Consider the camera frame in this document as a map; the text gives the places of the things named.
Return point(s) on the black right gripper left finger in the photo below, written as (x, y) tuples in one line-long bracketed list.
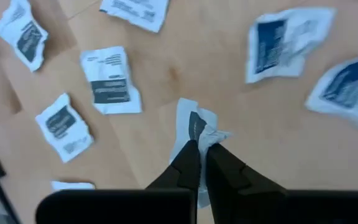
[(182, 174)]

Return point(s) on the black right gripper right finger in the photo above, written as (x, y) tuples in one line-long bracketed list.
[(228, 180)]

